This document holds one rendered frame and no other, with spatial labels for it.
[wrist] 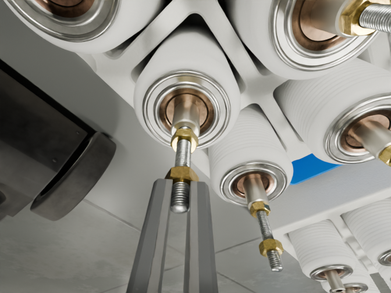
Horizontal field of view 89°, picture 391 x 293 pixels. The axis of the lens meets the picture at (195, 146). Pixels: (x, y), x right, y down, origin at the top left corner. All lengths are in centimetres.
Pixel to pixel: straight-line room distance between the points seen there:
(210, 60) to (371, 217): 41
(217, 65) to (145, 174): 48
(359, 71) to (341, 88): 3
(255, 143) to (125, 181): 49
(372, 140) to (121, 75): 25
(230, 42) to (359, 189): 37
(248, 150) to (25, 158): 33
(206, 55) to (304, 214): 39
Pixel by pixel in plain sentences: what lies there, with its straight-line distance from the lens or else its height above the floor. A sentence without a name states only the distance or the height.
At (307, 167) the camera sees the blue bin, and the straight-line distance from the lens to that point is 49.
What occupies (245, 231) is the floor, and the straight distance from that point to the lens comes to 86.
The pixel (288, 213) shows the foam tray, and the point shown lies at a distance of 49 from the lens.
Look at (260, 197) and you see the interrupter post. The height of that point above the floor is 28.
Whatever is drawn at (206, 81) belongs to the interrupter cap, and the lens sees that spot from 16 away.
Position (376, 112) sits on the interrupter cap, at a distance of 23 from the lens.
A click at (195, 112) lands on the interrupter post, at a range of 16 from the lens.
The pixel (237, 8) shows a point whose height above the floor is 19.
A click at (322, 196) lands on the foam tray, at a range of 49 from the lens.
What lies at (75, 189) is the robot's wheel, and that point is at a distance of 41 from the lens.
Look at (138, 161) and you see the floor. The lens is 57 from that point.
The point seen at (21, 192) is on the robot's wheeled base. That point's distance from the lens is 41.
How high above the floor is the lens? 40
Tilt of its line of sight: 52 degrees down
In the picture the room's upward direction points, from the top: 180 degrees counter-clockwise
